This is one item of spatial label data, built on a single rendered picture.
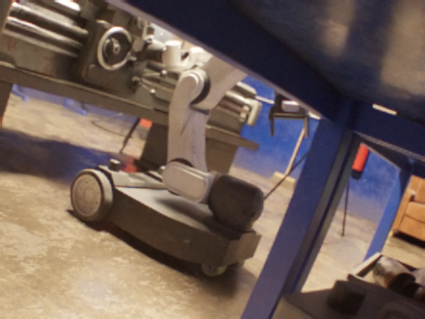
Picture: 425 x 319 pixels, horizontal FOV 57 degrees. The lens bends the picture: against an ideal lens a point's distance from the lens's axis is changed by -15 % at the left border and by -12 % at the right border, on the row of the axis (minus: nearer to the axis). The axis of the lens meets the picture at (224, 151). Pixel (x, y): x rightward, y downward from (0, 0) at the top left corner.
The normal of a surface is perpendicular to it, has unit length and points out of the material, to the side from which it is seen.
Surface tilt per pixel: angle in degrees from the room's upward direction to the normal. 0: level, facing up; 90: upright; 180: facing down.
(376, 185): 90
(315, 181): 90
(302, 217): 90
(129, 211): 90
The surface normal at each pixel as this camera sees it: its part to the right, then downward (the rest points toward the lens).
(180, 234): -0.13, 0.02
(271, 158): -0.52, -0.13
